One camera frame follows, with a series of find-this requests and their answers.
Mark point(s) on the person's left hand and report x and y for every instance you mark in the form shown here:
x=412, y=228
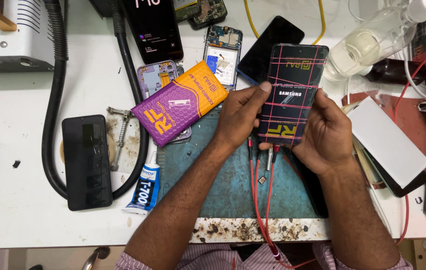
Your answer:
x=237, y=116

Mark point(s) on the person's right hand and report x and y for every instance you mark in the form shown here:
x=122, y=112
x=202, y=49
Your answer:
x=329, y=142

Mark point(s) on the black phone back cover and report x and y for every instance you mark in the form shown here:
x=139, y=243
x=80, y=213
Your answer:
x=312, y=191

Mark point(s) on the orange and purple padded envelope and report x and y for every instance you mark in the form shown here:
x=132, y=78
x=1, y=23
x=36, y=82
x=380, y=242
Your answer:
x=179, y=103

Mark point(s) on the white rectangular box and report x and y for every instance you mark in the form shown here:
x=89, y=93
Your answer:
x=389, y=140

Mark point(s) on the opened phone with blue board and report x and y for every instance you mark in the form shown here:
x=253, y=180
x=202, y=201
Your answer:
x=222, y=52

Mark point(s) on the small square metal part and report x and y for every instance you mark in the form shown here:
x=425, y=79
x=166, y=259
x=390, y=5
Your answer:
x=262, y=180

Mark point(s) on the teal work mat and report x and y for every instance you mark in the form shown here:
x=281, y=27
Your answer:
x=228, y=187

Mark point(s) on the black phone display panel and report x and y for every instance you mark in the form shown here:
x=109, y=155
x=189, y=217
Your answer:
x=265, y=48

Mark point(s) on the stack of phones under box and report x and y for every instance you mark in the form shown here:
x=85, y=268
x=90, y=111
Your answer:
x=396, y=185

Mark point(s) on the reddish brown mat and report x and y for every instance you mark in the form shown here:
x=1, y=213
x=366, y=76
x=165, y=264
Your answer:
x=415, y=120

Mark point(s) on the dark brown bottle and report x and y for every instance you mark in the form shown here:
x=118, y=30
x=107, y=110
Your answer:
x=395, y=71

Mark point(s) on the clear plastic squeeze bottle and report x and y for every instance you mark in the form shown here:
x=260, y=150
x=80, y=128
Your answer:
x=370, y=43

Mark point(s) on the dark green circuit board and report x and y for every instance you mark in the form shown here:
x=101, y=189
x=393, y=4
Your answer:
x=207, y=11

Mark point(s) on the metal clamp tool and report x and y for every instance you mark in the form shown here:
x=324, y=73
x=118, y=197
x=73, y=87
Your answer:
x=121, y=131

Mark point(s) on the blue and white glue tube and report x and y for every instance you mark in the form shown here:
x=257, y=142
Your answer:
x=143, y=189

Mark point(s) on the black smartphone with lit screen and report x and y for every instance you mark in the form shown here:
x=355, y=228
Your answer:
x=154, y=30

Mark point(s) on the pink striped shirt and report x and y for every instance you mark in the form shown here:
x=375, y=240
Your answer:
x=216, y=258

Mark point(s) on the black smartphone with dark screen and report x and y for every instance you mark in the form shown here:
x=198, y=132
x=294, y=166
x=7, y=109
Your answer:
x=86, y=163

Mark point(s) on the metal chair armrest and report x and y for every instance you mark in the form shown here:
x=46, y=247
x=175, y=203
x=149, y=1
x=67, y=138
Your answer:
x=94, y=257

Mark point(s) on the small black chip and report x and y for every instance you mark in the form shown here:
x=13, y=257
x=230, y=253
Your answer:
x=16, y=164

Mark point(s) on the white machine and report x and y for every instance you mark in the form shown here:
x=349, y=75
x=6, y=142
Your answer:
x=10, y=41

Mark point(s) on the purple phone frame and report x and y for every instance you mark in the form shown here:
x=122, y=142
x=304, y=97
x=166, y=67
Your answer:
x=154, y=77

